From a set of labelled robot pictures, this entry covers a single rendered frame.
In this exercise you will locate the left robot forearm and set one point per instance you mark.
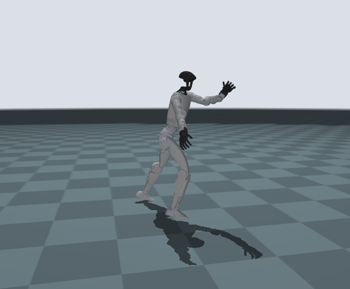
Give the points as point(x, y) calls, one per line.
point(217, 98)

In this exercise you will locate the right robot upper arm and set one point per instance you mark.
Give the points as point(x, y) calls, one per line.
point(176, 102)

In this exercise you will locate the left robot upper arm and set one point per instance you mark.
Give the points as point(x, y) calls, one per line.
point(198, 99)

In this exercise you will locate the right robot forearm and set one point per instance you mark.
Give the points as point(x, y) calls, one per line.
point(180, 119)

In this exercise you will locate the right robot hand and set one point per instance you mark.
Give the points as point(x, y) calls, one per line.
point(183, 138)

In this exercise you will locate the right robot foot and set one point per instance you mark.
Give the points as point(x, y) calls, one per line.
point(176, 213)

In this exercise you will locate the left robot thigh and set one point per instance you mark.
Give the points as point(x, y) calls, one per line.
point(163, 158)

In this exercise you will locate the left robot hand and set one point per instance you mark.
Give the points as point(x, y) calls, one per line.
point(227, 88)

